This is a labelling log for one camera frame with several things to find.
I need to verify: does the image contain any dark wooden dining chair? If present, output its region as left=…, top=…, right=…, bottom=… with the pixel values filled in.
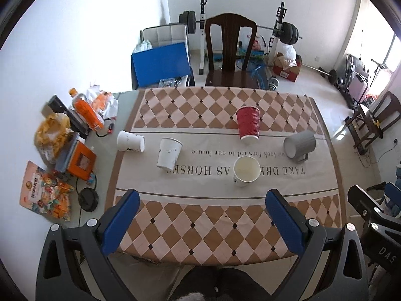
left=205, top=27, right=259, bottom=89

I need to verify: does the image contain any white squat rack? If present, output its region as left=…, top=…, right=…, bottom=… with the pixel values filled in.
left=196, top=0, right=287, bottom=76

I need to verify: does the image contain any barbell with black plates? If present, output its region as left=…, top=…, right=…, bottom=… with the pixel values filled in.
left=173, top=11, right=302, bottom=45

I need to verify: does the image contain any black round puck device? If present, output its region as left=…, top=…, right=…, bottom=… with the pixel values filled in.
left=78, top=188, right=98, bottom=212

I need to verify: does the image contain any white padded chair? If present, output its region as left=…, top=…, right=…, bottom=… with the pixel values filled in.
left=140, top=23, right=188, bottom=48

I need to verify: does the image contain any dark wooden side chair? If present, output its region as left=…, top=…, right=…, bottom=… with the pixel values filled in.
left=345, top=91, right=400, bottom=156

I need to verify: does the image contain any orange white snack wrapper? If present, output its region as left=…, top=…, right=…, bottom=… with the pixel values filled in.
left=86, top=85, right=118, bottom=120

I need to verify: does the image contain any orange drink bottle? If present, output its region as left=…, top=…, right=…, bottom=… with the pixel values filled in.
left=69, top=88, right=104, bottom=131

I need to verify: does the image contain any grey ribbed mug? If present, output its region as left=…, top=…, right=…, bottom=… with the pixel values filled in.
left=283, top=130, right=317, bottom=163

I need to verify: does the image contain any white paper cup leftmost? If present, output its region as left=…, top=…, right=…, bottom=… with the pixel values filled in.
left=116, top=130, right=145, bottom=152

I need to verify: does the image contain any colourful snack packet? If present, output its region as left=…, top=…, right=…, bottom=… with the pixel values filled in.
left=19, top=161, right=75, bottom=221

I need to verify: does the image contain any yellow plastic bag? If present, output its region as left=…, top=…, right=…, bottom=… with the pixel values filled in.
left=34, top=113, right=72, bottom=164

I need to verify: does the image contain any small barbell on floor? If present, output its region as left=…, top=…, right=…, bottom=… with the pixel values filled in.
left=303, top=64, right=338, bottom=85

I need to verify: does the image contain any red ribbed paper cup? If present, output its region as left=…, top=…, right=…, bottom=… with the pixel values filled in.
left=236, top=106, right=260, bottom=144

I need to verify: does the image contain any red cardboard box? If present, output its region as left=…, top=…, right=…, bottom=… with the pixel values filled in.
left=272, top=52, right=303, bottom=82

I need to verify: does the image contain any checkered beige table mat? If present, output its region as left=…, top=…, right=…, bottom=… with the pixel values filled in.
left=105, top=87, right=344, bottom=265

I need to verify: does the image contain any orange box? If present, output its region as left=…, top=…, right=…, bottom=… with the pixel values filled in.
left=67, top=141, right=96, bottom=181

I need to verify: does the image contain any white paper cup black calligraphy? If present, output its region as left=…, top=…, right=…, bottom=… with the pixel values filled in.
left=233, top=156, right=261, bottom=187

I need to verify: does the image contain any black cylindrical speaker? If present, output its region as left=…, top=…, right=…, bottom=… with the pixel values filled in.
left=41, top=95, right=67, bottom=117

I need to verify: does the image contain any white paper cup middle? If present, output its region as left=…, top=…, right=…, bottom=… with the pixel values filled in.
left=156, top=137, right=183, bottom=171

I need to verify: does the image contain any blue flat board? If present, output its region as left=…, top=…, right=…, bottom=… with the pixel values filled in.
left=131, top=42, right=192, bottom=90

